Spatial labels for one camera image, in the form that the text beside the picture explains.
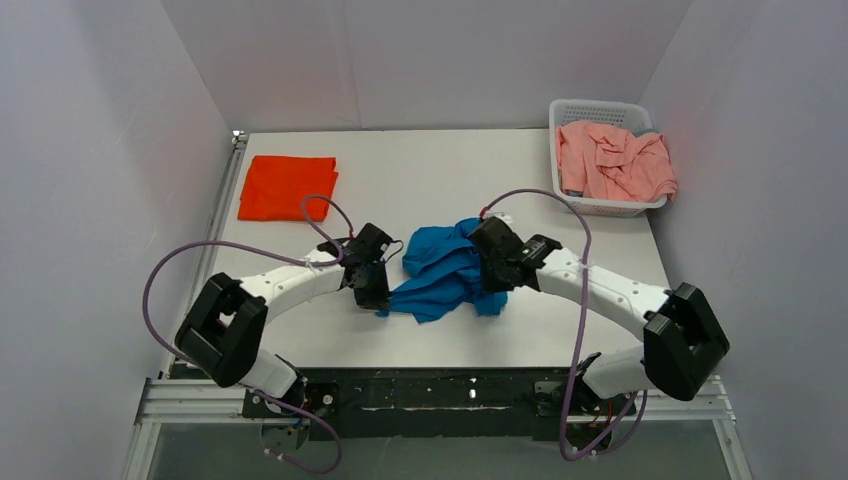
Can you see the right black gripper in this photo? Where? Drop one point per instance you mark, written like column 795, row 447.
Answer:
column 494, row 266

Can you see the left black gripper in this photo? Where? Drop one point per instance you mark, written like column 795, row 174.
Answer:
column 370, row 282

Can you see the blue t shirt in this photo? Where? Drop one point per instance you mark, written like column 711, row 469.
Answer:
column 443, row 271

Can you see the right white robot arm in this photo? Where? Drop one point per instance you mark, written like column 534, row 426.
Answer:
column 681, row 339

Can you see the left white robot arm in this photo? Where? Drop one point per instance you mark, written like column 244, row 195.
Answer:
column 223, row 329

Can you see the folded orange t shirt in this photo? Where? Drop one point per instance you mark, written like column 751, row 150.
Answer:
column 275, row 186

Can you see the pink t shirt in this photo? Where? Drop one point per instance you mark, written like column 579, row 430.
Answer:
column 606, row 162

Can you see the white plastic basket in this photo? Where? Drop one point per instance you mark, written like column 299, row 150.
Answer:
column 627, row 116

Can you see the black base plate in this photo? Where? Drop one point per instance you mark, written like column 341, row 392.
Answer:
column 435, row 402

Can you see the aluminium frame rail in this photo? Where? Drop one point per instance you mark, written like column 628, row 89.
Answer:
column 401, row 181

